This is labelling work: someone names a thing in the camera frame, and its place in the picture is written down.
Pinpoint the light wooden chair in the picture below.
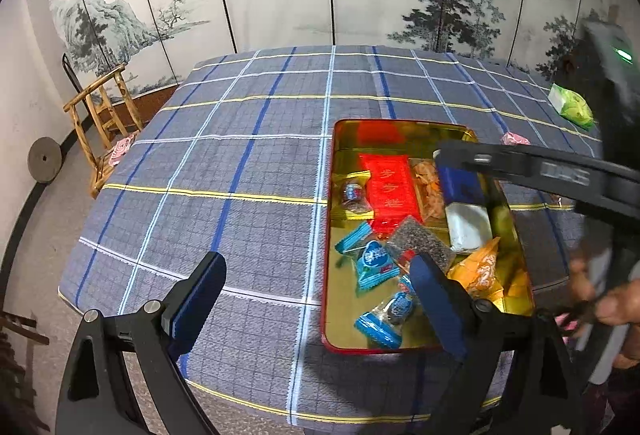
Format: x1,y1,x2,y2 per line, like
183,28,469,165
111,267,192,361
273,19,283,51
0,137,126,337
62,64,146,200

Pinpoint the pink strap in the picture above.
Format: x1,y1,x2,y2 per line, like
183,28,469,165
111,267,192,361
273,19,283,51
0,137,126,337
552,310,584,342

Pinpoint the clear blue-edged dark snack packet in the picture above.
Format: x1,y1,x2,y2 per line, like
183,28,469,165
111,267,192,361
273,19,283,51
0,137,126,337
354,275,426,351

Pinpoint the blue candy packet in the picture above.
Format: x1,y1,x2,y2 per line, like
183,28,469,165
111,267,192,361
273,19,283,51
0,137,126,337
334,221,401,299

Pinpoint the small yellow snack packet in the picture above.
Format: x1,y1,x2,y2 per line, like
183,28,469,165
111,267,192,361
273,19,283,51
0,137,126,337
332,170,376,219

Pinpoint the red snack packet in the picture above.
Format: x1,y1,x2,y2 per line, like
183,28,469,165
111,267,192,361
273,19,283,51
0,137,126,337
357,153,426,237

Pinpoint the orange snack packet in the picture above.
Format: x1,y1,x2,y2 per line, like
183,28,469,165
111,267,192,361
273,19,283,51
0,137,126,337
446,236,504,304

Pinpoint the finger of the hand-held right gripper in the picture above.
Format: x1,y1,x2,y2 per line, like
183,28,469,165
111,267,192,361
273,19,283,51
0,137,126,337
432,140,610,212

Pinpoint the clear twisted dough snack packet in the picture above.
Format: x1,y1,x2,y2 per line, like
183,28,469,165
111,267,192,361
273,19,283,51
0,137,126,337
407,157,451,227

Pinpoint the golden metal tin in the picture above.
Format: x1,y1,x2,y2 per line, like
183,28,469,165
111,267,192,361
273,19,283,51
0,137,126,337
320,118,536,356

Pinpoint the person's right hand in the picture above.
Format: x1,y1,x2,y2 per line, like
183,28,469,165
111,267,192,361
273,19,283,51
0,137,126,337
570,260,640,372

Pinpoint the dark sesame block packet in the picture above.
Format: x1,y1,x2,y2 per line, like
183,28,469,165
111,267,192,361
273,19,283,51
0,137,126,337
387,215,456,277

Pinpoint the dark carved wooden furniture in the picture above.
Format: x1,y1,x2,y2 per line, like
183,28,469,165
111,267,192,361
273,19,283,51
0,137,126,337
0,310,52,432

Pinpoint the green snack bag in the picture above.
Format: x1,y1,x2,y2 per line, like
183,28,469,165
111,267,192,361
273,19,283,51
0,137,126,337
547,83,595,131

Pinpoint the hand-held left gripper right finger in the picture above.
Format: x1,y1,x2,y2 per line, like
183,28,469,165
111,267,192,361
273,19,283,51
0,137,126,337
409,252,597,435

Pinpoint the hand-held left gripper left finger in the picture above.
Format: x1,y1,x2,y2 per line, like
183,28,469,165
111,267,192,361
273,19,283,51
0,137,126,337
55,251,228,435

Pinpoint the blue plaid tablecloth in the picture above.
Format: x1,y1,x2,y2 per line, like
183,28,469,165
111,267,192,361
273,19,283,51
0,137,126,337
59,45,607,427

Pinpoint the pink seat cushion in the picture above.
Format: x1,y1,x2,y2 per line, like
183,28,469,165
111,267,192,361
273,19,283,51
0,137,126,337
107,132,139,166

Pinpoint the blue and white snack packet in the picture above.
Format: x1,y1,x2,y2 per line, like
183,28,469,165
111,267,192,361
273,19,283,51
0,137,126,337
436,162,494,252

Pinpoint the round stone millstone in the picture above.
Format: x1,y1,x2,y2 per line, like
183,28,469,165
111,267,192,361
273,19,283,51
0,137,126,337
27,137,62,185

